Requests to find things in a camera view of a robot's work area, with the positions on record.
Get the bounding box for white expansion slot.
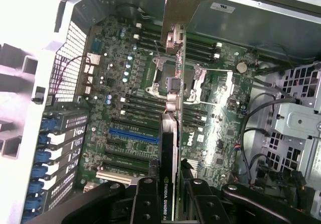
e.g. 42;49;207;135
96;169;133;185

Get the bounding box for blue expansion slot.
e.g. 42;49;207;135
108;128;161;146

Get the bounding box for green motherboard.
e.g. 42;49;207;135
80;14;260;194

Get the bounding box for metal disk bay cage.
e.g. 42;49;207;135
253;60;321;209

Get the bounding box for CPU socket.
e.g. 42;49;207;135
149;53;210;104

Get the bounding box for metal socket cover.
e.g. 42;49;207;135
189;65;236;106

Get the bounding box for silver coin battery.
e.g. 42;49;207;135
236;61;248;73

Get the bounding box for metal locking lever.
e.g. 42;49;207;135
153;40;163;60

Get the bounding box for black open PC case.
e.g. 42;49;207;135
0;0;321;224

